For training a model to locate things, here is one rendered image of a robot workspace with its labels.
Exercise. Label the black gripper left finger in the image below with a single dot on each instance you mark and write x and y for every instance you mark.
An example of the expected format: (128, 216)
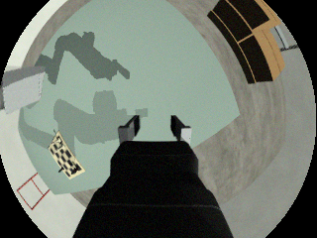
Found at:
(130, 130)

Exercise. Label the black and cream chessboard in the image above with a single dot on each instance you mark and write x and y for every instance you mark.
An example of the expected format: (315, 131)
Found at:
(65, 158)

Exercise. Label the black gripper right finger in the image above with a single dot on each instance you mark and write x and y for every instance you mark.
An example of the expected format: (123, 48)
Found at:
(179, 130)

